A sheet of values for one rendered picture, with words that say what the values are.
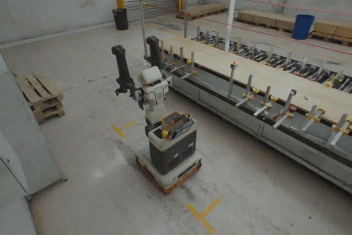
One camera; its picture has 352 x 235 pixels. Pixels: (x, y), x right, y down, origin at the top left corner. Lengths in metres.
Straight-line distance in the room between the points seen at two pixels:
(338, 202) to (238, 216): 1.20
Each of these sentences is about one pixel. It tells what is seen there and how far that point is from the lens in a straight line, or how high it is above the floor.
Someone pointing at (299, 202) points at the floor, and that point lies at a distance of 3.02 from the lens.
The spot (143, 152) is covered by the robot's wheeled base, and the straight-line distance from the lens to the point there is 2.79.
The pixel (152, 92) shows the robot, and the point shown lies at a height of 1.19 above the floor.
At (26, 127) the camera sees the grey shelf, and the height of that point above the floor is 0.97.
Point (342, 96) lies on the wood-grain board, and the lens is 3.29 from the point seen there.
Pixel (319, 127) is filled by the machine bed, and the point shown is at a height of 0.74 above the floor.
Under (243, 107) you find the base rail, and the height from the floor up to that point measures 0.69.
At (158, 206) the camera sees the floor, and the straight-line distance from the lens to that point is 2.67.
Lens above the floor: 2.35
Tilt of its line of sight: 35 degrees down
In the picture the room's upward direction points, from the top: 1 degrees counter-clockwise
